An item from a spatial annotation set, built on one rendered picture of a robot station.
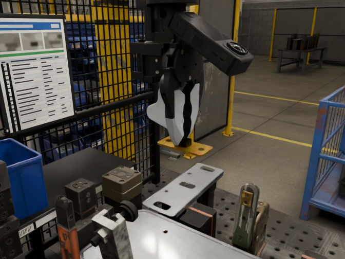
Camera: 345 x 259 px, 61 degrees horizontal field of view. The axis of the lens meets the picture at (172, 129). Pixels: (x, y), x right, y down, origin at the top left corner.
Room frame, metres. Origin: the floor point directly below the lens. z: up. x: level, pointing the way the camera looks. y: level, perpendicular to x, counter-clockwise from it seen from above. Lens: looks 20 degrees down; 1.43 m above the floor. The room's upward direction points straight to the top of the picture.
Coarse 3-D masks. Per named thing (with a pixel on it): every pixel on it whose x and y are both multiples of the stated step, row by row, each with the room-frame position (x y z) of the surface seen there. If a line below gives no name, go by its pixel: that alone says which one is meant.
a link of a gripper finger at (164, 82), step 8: (168, 72) 0.38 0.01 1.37; (160, 80) 0.39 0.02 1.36; (168, 80) 0.38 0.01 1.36; (176, 80) 0.40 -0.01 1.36; (160, 88) 0.39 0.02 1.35; (168, 88) 0.38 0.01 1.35; (176, 88) 0.40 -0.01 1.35; (168, 96) 0.38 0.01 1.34; (168, 104) 0.38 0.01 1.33; (168, 112) 0.39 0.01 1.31
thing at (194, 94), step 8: (184, 88) 0.44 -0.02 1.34; (192, 88) 0.43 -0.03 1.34; (192, 96) 0.43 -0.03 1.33; (184, 104) 0.44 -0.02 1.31; (192, 104) 0.43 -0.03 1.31; (184, 112) 0.43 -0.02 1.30; (192, 112) 0.43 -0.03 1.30; (184, 120) 0.43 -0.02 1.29; (192, 120) 0.43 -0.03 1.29; (184, 128) 0.43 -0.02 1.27; (192, 128) 0.43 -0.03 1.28; (184, 136) 0.43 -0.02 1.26
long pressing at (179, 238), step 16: (128, 224) 0.56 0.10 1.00; (144, 224) 0.56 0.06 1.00; (160, 224) 0.56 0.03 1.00; (176, 224) 0.56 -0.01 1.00; (144, 240) 0.50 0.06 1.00; (160, 240) 0.50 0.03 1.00; (176, 240) 0.50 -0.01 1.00; (192, 240) 0.50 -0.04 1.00; (208, 240) 0.50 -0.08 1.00; (96, 256) 0.46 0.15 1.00; (144, 256) 0.46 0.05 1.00; (160, 256) 0.46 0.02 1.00; (176, 256) 0.46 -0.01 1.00; (192, 256) 0.46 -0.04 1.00; (208, 256) 0.46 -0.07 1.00; (224, 256) 0.46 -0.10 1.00; (240, 256) 0.46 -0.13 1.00; (256, 256) 0.46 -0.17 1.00
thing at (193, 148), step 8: (168, 136) 0.46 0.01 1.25; (160, 144) 0.42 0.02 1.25; (168, 144) 0.42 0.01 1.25; (184, 144) 0.41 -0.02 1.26; (192, 144) 0.42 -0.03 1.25; (200, 144) 0.42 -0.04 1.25; (184, 152) 0.40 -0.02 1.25; (192, 152) 0.39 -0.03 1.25; (200, 152) 0.39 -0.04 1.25; (208, 152) 0.40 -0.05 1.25
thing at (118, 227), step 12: (120, 204) 0.32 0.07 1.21; (132, 204) 0.31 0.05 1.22; (96, 216) 0.29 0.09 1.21; (108, 216) 0.30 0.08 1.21; (120, 216) 0.30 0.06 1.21; (132, 216) 0.31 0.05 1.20; (96, 228) 0.29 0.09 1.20; (108, 228) 0.27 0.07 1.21; (120, 228) 0.28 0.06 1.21; (96, 240) 0.27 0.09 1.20; (108, 240) 0.28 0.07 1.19; (120, 240) 0.28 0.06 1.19; (108, 252) 0.28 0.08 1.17; (120, 252) 0.28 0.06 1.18
